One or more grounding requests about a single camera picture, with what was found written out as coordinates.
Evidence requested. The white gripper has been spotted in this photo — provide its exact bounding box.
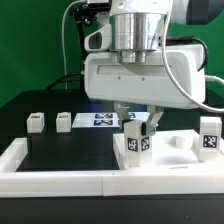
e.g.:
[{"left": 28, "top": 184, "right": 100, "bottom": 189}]
[{"left": 85, "top": 45, "right": 205, "bottom": 136}]

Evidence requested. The white square table top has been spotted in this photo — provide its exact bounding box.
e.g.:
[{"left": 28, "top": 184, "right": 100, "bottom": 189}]
[{"left": 113, "top": 130, "right": 224, "bottom": 173}]

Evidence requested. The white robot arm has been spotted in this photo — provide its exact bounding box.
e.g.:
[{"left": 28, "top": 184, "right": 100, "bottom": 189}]
[{"left": 84, "top": 0, "right": 224, "bottom": 135}]

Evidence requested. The white marker tag sheet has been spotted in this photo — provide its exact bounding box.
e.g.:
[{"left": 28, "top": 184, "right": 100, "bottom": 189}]
[{"left": 71, "top": 111, "right": 159, "bottom": 129}]

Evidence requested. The white u-shaped obstacle fence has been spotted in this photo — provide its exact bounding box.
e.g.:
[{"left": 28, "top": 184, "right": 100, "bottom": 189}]
[{"left": 0, "top": 138, "right": 224, "bottom": 198}]

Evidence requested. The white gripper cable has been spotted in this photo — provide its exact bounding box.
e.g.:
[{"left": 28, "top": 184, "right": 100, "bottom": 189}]
[{"left": 161, "top": 0, "right": 224, "bottom": 114}]

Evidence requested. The black cable bundle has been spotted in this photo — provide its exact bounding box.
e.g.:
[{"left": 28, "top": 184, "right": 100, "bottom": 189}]
[{"left": 45, "top": 73, "right": 86, "bottom": 91}]

